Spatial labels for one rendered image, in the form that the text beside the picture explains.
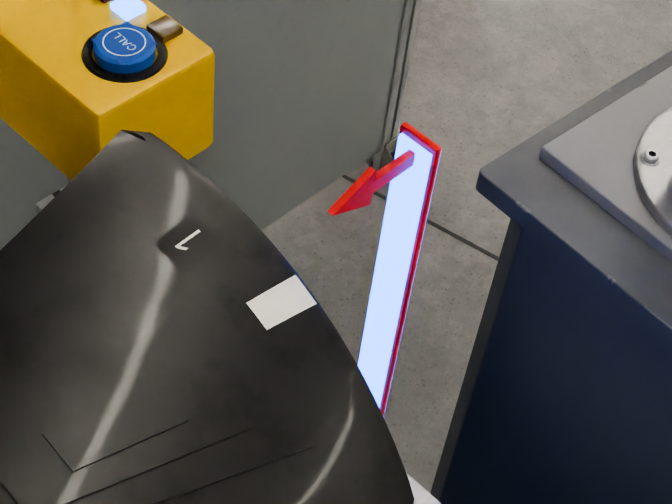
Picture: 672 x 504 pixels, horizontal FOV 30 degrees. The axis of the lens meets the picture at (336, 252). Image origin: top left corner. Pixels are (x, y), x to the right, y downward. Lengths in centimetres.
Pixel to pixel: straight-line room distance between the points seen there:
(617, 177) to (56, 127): 43
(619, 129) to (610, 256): 13
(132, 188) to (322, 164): 153
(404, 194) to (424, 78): 184
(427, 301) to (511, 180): 112
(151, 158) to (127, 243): 5
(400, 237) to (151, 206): 15
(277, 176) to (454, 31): 71
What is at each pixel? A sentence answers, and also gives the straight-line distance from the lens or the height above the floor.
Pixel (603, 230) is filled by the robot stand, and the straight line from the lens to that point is 97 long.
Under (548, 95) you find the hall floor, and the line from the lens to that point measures 251.
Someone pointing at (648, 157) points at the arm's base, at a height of 96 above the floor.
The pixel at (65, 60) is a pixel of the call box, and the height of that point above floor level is 107.
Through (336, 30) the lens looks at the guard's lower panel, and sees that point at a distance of 192.
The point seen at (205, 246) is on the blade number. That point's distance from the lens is 58.
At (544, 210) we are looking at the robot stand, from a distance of 97.
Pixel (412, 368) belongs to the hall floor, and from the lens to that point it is 201.
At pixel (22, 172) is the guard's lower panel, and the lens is 160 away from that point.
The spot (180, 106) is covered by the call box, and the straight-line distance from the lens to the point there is 85.
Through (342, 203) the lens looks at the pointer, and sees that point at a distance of 60.
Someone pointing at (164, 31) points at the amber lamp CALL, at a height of 108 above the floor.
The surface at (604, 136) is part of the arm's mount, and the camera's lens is 103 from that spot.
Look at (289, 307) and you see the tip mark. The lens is 58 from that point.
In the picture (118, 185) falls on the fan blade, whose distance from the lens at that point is 60.
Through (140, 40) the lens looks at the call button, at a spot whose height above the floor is 108.
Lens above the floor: 162
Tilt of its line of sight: 49 degrees down
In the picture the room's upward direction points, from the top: 8 degrees clockwise
